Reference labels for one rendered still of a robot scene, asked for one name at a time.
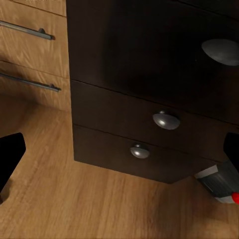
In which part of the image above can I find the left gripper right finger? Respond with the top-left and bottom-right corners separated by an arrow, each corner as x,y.
223,132 -> 239,173

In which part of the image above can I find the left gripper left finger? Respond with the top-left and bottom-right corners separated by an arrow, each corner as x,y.
0,132 -> 26,192

